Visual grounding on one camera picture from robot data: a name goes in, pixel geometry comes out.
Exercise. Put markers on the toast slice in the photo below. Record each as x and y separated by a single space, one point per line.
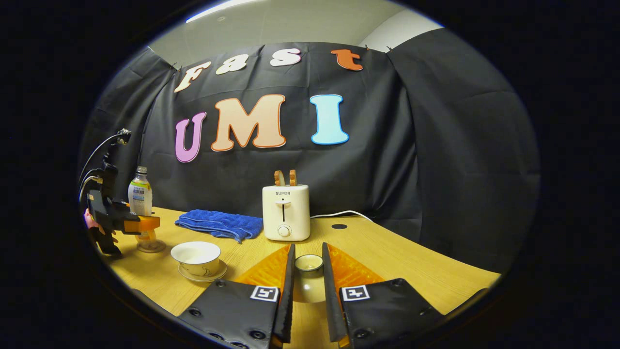
292 177
279 178

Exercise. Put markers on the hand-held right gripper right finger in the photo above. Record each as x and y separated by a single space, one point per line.
330 300

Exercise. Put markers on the white porcelain teacup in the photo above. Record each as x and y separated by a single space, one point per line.
196 254

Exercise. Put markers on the blue towel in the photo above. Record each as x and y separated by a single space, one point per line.
218 223

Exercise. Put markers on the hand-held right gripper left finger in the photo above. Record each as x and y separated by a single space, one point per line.
288 300

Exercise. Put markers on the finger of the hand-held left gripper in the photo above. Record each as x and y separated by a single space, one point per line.
143 224

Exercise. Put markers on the white toaster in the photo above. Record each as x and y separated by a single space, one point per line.
286 213

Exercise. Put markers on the white teacup lid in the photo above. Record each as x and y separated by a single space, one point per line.
309 264

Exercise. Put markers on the white saucer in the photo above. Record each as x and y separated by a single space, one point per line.
218 274

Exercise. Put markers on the black backdrop cloth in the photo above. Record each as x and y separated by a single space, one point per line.
411 160

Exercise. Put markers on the round cork coaster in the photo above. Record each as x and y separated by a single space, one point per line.
162 247

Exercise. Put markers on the clear plastic water bottle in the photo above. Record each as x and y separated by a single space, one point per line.
140 196

